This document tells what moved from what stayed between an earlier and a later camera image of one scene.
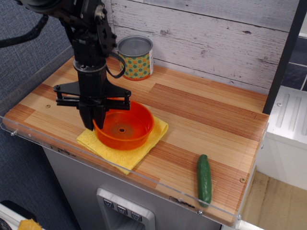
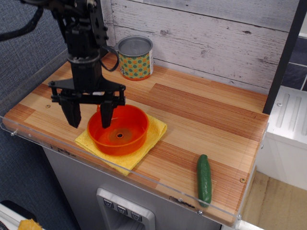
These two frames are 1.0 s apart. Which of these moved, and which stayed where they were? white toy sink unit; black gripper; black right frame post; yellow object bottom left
Moved: black gripper
Stayed: white toy sink unit; black right frame post; yellow object bottom left
